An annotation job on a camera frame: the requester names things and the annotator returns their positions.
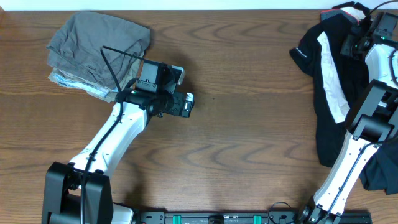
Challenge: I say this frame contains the black leggings with red waistband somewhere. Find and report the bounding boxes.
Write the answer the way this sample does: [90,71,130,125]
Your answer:
[320,1,371,24]

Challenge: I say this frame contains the black and white shirt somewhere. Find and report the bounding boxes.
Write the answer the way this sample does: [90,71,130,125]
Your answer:
[289,6,398,196]

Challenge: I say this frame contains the folded light blue garment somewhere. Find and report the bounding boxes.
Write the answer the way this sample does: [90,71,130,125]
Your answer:
[49,68,118,98]

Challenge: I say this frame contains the small black looped cable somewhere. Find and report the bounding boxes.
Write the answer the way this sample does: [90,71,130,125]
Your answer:
[266,201,296,224]

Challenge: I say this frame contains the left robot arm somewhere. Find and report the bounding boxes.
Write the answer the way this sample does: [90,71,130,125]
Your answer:
[42,88,194,223]

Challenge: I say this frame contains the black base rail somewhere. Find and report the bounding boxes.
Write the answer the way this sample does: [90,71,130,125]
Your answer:
[133,210,373,224]

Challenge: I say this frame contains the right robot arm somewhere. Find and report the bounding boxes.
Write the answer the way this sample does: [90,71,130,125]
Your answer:
[290,15,397,223]

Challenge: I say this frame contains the folded grey-brown trousers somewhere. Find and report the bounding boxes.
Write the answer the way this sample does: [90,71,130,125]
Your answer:
[47,11,150,90]

